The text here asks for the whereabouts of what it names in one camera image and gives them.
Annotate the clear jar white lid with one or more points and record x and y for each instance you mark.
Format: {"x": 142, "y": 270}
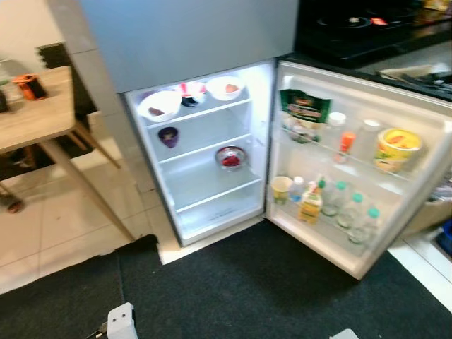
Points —
{"x": 370, "y": 134}

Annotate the green capped water bottle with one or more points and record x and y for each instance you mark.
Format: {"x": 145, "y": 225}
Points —
{"x": 352, "y": 210}
{"x": 335, "y": 199}
{"x": 367, "y": 226}

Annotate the plain cardboard box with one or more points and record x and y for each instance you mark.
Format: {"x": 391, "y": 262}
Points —
{"x": 427, "y": 219}

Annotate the yellow plastic tub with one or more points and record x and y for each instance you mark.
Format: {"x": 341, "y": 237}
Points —
{"x": 397, "y": 150}

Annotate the white bowl pink food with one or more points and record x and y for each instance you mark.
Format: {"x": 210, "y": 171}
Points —
{"x": 225, "y": 87}

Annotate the orange and black device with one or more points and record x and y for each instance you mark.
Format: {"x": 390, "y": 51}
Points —
{"x": 30, "y": 87}

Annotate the grey fridge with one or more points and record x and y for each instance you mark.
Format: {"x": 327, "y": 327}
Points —
{"x": 113, "y": 141}

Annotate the white bowl brown food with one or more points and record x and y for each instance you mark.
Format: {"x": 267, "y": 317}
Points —
{"x": 159, "y": 106}

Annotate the cardboard box with black bag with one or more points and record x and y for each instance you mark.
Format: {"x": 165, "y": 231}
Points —
{"x": 417, "y": 78}

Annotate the grey fridge compartment door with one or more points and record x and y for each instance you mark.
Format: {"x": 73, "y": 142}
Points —
{"x": 409, "y": 205}

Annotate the white bowl red spoon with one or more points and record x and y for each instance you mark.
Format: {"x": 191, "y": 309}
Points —
{"x": 191, "y": 93}

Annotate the black cooktop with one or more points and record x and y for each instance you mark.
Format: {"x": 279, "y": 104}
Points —
{"x": 353, "y": 35}

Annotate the grey freezer door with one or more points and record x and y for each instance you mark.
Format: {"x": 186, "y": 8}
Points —
{"x": 191, "y": 42}

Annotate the green snack bag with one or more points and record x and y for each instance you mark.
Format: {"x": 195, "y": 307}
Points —
{"x": 304, "y": 109}

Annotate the steel bowl red food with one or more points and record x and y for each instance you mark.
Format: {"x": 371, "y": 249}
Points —
{"x": 231, "y": 158}

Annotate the black foam mat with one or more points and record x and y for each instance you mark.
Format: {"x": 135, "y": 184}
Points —
{"x": 53, "y": 56}

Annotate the orange capped small bottle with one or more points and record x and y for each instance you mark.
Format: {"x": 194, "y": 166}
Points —
{"x": 346, "y": 143}

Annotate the small bottle blue label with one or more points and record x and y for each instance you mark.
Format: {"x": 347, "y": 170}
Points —
{"x": 298, "y": 191}

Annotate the light wooden dining table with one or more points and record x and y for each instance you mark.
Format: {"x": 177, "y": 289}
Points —
{"x": 35, "y": 120}

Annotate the white capped bottle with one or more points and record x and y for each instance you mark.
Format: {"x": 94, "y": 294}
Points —
{"x": 337, "y": 120}

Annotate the dark purple cup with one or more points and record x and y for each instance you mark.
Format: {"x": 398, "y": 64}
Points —
{"x": 168, "y": 136}

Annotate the blue plastic bin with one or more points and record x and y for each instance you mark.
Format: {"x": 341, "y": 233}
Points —
{"x": 445, "y": 239}

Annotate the yellow oil bottle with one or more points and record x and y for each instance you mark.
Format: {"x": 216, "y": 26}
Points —
{"x": 311, "y": 205}

